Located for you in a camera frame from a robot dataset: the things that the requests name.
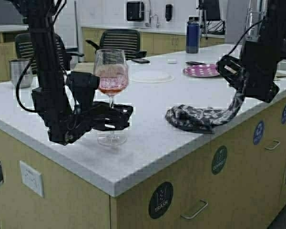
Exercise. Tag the black monitor on stand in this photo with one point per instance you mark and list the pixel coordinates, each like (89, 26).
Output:
(209, 10)

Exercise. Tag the black white patterned cloth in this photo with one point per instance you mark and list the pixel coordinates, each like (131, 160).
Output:
(203, 120)

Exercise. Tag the black wall soap dispenser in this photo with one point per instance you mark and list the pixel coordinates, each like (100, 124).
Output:
(168, 12)

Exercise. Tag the chrome spring kitchen faucet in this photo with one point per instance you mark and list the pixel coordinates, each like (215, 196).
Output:
(151, 16)

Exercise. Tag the stainless steel tumbler cup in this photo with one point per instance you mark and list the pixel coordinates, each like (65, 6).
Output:
(16, 68)

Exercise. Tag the pink polka dot plate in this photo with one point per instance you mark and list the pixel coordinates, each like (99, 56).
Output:
(201, 71)

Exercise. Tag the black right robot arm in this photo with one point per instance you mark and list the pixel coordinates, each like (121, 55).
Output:
(270, 29)

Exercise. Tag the small white earbud case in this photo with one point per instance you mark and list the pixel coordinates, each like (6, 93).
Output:
(171, 61)

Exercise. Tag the blue water bottle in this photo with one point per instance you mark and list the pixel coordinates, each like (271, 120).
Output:
(193, 35)

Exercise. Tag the black mesh office chair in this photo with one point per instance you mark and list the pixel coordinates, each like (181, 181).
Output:
(127, 40)

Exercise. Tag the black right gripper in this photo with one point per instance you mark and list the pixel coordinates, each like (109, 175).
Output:
(253, 72)

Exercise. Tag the metal trash drawer handle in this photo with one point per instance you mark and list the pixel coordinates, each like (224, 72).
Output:
(195, 210)

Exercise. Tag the white paper plate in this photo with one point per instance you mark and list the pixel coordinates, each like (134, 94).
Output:
(151, 76)

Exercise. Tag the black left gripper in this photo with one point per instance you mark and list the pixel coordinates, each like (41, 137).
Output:
(65, 104)

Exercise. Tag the black smartphone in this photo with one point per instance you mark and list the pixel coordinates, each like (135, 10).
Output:
(192, 63)
(140, 60)

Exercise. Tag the metal compost drawer handle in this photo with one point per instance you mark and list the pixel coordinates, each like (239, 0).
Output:
(274, 144)

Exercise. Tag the round green compost sticker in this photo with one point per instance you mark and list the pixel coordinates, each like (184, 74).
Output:
(219, 160)

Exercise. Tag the round blue recycling sticker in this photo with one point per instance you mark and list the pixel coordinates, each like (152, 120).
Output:
(258, 132)

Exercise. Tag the stained clear wine glass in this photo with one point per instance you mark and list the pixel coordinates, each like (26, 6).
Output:
(111, 67)

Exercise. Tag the black paper towel dispenser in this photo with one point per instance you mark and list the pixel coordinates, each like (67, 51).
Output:
(135, 11)

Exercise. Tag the white island outlet plate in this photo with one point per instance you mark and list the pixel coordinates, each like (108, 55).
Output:
(31, 178)

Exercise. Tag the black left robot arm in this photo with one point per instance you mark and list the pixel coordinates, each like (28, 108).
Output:
(40, 17)

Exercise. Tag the round black trash sticker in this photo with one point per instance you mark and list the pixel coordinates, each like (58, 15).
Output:
(160, 200)

